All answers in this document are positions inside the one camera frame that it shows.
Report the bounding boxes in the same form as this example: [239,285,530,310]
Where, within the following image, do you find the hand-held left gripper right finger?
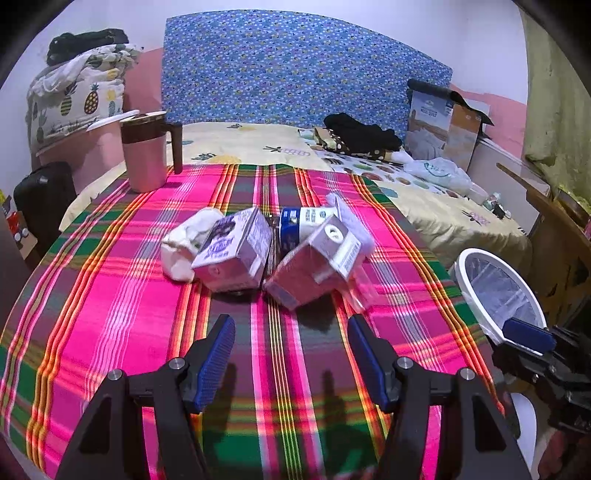
[347,315,534,480]

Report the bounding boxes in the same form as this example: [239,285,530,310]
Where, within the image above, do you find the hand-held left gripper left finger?
[54,314,237,480]

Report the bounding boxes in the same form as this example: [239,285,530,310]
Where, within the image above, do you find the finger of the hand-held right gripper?
[502,318,557,355]
[492,344,561,386]

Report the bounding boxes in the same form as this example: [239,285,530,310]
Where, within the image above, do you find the white round waste bin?
[455,248,549,452]

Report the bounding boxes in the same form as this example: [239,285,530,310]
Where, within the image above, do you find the purple milk carton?
[191,207,274,292]

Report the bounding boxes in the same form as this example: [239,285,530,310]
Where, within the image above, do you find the pink brown carton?
[262,216,365,310]

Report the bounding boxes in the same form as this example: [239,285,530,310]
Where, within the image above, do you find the white paper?
[161,207,227,282]

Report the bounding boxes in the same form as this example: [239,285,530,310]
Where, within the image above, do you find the white foam net sleeve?
[325,193,386,311]

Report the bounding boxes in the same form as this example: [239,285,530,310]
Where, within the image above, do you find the brown snack wrapper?
[265,215,283,278]

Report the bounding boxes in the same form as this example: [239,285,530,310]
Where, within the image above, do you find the blue white carton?
[278,205,340,252]

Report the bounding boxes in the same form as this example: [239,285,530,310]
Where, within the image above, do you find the person's right hand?
[538,429,591,480]

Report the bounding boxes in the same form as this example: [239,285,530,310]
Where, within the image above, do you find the clear plastic bin liner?
[464,256,539,324]

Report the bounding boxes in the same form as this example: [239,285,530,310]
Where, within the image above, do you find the wooden chair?
[496,161,591,319]

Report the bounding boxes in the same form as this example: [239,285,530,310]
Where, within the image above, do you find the pink plaid tablecloth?
[0,164,504,480]

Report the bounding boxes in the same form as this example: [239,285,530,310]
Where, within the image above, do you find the yellow pineapple bed sheet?
[59,121,532,271]

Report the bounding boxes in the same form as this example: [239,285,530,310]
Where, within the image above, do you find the white plastic bag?
[405,157,476,195]

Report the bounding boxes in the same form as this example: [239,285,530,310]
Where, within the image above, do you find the white fruit print cloth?
[298,127,467,197]

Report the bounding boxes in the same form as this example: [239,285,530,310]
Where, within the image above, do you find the brown polka dot cloth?
[314,127,407,162]

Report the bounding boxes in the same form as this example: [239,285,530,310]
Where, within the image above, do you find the pink mug brown lid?
[120,113,184,193]

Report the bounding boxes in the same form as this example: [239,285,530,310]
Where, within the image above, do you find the cardboard box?
[405,78,495,171]

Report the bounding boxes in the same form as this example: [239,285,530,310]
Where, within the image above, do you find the black clothes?
[323,112,402,151]

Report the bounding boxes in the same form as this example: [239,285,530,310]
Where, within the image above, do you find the green curtain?
[519,9,591,190]

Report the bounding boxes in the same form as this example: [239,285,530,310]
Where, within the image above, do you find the black bag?
[13,161,77,252]

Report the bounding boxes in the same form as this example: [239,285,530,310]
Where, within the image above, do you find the red white package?
[0,191,34,259]

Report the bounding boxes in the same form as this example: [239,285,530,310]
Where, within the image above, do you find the pineapple print quilt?
[27,44,144,153]

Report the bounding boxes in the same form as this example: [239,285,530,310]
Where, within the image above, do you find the blue floral mattress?
[161,11,453,153]

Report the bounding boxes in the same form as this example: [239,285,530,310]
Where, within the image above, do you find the black folded garment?
[46,28,129,65]

